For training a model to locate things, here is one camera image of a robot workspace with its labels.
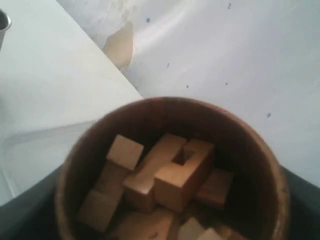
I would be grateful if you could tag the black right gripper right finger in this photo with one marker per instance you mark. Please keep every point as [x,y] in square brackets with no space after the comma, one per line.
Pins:
[305,208]

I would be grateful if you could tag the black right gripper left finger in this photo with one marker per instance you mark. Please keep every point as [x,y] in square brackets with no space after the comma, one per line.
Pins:
[31,215]

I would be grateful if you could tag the white rectangular tray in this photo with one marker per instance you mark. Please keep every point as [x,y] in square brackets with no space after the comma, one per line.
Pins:
[27,158]

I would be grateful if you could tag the brown wooden cup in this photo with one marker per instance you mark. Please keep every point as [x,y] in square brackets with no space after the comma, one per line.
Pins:
[257,206]

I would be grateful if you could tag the stainless steel cup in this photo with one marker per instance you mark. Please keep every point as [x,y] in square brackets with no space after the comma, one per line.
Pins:
[5,24]

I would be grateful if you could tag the small wooden blocks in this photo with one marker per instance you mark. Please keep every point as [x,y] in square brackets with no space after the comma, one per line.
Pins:
[159,186]

